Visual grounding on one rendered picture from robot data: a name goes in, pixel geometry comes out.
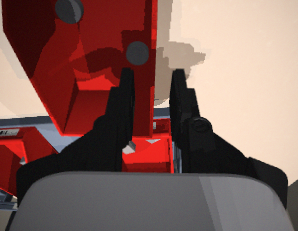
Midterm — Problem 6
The red bin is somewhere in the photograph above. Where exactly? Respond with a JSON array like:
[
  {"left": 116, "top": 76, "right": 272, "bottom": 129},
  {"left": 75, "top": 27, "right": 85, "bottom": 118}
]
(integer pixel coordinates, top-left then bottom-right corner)
[
  {"left": 122, "top": 118, "right": 174, "bottom": 173},
  {"left": 0, "top": 127, "right": 58, "bottom": 197},
  {"left": 1, "top": 0, "right": 158, "bottom": 138}
]

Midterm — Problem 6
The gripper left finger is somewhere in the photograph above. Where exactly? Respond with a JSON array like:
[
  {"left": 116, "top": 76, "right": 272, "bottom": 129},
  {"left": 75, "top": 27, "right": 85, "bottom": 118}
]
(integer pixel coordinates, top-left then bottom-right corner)
[{"left": 16, "top": 68, "right": 135, "bottom": 208}]

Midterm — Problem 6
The dark grey metal shelf rack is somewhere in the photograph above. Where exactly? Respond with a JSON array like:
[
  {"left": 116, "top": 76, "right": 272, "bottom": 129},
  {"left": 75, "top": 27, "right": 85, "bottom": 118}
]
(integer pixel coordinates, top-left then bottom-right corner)
[{"left": 0, "top": 107, "right": 181, "bottom": 211}]

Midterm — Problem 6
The grey steel disc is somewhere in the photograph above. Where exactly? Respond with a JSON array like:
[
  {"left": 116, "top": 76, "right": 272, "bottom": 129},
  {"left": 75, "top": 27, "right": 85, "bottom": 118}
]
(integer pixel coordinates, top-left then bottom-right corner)
[
  {"left": 126, "top": 41, "right": 149, "bottom": 65},
  {"left": 55, "top": 0, "right": 84, "bottom": 24}
]

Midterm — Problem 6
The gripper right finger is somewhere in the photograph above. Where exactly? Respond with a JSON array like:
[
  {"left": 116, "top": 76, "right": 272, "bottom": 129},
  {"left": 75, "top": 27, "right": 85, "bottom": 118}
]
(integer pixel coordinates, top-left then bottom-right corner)
[{"left": 169, "top": 69, "right": 288, "bottom": 210}]

